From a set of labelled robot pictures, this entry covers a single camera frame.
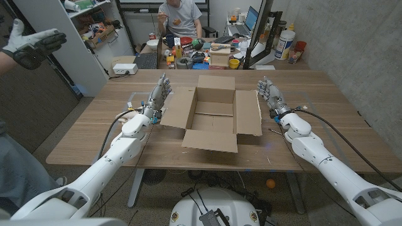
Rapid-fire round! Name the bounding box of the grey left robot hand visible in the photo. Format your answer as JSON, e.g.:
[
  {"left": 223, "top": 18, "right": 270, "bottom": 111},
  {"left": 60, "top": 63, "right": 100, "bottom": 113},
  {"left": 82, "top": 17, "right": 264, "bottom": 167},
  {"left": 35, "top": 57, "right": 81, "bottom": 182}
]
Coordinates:
[{"left": 143, "top": 72, "right": 173, "bottom": 122}]

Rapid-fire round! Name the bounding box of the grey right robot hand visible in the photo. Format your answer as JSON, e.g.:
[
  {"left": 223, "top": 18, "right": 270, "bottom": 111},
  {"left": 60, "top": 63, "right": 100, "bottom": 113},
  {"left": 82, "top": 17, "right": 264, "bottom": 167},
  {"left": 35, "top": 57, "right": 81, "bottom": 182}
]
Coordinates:
[{"left": 257, "top": 76, "right": 293, "bottom": 119}]

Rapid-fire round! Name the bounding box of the bare person forearm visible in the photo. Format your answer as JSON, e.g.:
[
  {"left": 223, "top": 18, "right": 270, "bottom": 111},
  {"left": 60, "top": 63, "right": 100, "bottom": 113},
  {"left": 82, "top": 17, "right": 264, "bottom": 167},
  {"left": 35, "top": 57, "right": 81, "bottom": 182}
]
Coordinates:
[{"left": 0, "top": 51, "right": 19, "bottom": 75}]

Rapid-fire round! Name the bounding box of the cardboard packing box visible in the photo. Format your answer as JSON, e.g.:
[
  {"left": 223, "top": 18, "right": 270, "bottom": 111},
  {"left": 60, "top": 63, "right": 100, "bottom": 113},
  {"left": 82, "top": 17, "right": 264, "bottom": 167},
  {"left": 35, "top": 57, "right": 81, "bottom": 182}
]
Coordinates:
[{"left": 160, "top": 74, "right": 263, "bottom": 154}]

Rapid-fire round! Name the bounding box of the small wooden box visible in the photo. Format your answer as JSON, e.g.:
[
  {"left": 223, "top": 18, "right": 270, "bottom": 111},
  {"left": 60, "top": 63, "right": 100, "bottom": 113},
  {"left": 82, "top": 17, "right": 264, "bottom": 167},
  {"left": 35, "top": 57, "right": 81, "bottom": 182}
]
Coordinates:
[{"left": 209, "top": 46, "right": 232, "bottom": 68}]

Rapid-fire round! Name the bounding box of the cardboard box with tools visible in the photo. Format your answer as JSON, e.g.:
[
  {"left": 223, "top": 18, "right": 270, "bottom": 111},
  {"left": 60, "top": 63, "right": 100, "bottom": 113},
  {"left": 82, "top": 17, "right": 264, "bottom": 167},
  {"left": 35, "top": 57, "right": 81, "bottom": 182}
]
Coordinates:
[{"left": 84, "top": 24, "right": 117, "bottom": 50}]

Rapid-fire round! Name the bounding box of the dark flat keyboard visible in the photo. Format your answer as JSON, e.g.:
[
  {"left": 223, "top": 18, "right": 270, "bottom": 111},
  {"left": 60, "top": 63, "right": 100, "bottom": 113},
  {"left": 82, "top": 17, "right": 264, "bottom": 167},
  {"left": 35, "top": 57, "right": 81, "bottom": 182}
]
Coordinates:
[{"left": 133, "top": 52, "right": 158, "bottom": 70}]

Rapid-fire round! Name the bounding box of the grey tape roll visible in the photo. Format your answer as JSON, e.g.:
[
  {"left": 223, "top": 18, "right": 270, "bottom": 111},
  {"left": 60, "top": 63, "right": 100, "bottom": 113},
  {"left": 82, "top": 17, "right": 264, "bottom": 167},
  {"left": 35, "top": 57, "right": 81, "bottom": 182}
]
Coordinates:
[{"left": 175, "top": 56, "right": 194, "bottom": 70}]

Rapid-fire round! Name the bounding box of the white power strip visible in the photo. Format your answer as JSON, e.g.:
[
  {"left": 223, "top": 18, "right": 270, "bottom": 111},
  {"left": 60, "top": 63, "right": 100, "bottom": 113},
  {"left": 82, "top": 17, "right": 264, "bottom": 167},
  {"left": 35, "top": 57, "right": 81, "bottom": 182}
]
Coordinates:
[{"left": 112, "top": 63, "right": 139, "bottom": 75}]

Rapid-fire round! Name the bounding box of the white plastic canister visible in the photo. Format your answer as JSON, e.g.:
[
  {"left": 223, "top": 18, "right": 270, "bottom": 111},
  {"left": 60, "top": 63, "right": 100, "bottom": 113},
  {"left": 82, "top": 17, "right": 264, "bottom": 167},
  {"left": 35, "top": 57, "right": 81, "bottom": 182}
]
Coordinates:
[{"left": 274, "top": 30, "right": 296, "bottom": 61}]

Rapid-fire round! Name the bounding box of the black monitor with stand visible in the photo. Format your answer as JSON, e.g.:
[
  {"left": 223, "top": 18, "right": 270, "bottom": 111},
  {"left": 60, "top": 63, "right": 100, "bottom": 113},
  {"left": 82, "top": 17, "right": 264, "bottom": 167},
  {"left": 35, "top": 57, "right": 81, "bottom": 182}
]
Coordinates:
[{"left": 243, "top": 0, "right": 283, "bottom": 70}]

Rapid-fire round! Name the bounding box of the black keyboard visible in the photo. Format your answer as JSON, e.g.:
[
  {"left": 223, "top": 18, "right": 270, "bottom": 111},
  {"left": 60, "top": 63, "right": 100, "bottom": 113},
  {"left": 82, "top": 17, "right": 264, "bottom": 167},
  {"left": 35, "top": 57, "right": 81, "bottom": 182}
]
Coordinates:
[{"left": 213, "top": 35, "right": 236, "bottom": 44}]

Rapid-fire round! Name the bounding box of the seated person grey shirt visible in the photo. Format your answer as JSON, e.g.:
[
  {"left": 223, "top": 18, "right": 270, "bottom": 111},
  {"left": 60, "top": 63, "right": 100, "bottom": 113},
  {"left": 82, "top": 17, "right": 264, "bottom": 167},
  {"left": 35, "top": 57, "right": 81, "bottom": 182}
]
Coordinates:
[{"left": 156, "top": 0, "right": 204, "bottom": 38}]

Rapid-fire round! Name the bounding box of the black round ribbed disc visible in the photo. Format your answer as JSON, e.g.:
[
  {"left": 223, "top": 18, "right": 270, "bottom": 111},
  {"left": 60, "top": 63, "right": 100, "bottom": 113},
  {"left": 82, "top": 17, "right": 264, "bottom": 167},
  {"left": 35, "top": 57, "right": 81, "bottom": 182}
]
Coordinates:
[{"left": 143, "top": 169, "right": 167, "bottom": 186}]

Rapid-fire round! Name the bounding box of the open silver laptop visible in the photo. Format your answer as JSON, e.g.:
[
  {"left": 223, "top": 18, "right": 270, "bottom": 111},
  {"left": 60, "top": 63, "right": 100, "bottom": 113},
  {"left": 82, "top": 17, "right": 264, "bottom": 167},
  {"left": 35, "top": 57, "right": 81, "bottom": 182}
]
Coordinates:
[{"left": 227, "top": 5, "right": 260, "bottom": 36}]

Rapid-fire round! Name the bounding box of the white shelf unit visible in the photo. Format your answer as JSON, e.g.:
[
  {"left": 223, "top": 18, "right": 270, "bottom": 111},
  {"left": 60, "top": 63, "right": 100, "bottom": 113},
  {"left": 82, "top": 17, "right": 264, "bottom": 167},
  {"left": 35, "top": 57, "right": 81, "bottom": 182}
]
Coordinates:
[{"left": 12, "top": 0, "right": 134, "bottom": 97}]

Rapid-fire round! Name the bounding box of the grey table leg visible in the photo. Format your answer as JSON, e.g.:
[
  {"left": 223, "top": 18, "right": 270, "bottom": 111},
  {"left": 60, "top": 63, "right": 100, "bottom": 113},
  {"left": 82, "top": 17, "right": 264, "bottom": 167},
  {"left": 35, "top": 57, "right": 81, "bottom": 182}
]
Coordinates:
[
  {"left": 285, "top": 171, "right": 306, "bottom": 215},
  {"left": 127, "top": 168, "right": 145, "bottom": 208}
]

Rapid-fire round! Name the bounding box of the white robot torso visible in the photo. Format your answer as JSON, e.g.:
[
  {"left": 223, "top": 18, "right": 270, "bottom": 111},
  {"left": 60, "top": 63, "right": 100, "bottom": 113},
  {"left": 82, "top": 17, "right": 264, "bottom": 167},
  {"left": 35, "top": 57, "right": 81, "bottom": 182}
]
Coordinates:
[{"left": 169, "top": 187, "right": 261, "bottom": 226}]

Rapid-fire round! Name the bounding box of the white and black glove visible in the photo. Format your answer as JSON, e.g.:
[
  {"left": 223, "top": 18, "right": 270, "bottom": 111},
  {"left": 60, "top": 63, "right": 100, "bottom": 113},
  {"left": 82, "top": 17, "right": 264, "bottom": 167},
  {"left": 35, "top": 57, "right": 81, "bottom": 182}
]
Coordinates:
[{"left": 0, "top": 18, "right": 68, "bottom": 70}]

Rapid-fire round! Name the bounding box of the person in blue jeans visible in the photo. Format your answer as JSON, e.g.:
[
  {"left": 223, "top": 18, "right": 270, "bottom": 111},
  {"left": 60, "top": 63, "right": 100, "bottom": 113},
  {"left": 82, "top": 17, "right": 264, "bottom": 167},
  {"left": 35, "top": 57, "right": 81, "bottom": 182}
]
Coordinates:
[{"left": 0, "top": 121, "right": 68, "bottom": 217}]

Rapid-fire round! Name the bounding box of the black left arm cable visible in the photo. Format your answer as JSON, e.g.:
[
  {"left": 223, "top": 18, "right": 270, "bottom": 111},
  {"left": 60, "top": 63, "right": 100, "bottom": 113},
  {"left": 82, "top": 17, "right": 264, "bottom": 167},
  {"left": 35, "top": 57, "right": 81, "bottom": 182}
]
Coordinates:
[{"left": 97, "top": 109, "right": 139, "bottom": 161}]

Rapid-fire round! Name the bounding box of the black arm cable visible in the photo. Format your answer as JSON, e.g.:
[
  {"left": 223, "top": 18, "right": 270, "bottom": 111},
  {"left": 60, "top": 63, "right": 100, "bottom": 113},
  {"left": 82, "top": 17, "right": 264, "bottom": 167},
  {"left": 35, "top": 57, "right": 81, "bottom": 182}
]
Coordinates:
[
  {"left": 291, "top": 108, "right": 402, "bottom": 192},
  {"left": 97, "top": 109, "right": 139, "bottom": 161}
]

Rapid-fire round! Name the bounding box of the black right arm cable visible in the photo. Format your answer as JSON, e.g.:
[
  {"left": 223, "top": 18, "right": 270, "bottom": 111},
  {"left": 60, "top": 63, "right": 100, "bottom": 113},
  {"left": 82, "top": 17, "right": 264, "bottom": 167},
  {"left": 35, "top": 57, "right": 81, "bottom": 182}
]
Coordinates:
[{"left": 291, "top": 108, "right": 402, "bottom": 192}]

